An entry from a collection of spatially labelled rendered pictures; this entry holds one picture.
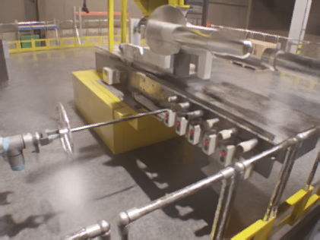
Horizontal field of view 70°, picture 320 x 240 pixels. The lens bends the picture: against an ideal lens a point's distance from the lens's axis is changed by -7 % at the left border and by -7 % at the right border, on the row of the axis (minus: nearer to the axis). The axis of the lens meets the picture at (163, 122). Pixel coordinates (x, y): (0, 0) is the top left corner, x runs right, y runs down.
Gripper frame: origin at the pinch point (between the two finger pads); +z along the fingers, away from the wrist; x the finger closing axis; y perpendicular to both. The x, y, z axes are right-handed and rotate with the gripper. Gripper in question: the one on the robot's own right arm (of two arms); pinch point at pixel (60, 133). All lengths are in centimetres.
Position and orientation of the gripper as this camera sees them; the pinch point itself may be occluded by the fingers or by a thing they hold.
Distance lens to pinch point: 163.2
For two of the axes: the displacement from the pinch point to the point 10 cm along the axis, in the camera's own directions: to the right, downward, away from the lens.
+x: -5.5, -3.9, 7.4
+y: 0.5, -9.0, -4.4
